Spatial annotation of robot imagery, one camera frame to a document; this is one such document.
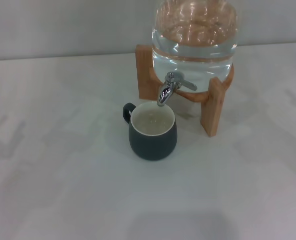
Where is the chrome faucet with lever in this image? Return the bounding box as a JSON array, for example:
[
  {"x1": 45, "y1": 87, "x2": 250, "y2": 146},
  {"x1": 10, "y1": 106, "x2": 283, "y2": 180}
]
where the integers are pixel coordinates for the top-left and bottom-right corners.
[{"x1": 157, "y1": 71, "x2": 198, "y2": 107}]

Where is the wooden dispenser stand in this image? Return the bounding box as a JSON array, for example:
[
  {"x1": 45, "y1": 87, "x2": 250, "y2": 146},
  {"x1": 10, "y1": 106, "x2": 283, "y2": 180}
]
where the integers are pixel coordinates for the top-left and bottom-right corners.
[{"x1": 134, "y1": 44, "x2": 235, "y2": 138}]

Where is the glass water dispenser jar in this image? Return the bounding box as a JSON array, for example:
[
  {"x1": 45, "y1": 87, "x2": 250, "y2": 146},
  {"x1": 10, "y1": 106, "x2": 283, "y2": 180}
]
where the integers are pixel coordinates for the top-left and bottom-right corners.
[{"x1": 150, "y1": 0, "x2": 243, "y2": 94}]

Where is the dark green ceramic mug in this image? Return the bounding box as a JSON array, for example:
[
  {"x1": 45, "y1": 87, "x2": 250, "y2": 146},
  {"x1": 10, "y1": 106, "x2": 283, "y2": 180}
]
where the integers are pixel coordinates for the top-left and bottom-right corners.
[{"x1": 122, "y1": 101, "x2": 178, "y2": 162}]

